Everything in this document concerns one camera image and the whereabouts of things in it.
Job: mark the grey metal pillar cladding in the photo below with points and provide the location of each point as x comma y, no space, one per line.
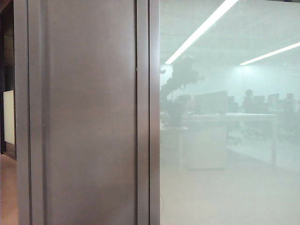
89,112

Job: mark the dark door frame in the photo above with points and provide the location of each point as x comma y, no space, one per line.
7,47

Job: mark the large frosted glass wall panel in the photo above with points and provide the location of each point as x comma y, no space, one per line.
234,182

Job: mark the white backlit glass panel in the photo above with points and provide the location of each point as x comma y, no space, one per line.
9,117

